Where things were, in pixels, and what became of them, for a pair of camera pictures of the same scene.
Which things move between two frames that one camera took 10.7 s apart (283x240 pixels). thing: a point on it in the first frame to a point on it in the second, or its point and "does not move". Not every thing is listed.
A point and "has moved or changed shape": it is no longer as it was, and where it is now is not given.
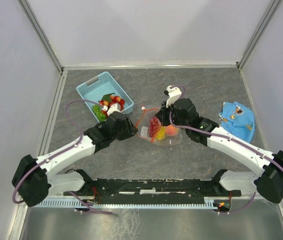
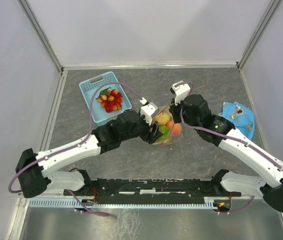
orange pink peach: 171,130 has moved or changed shape
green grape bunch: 100,116 to 165,130
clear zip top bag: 148,128 does not move
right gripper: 162,113 to 173,109
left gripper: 130,129 to 150,137
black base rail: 148,188 does not move
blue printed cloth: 238,120 does not move
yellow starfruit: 161,134 has moved or changed shape
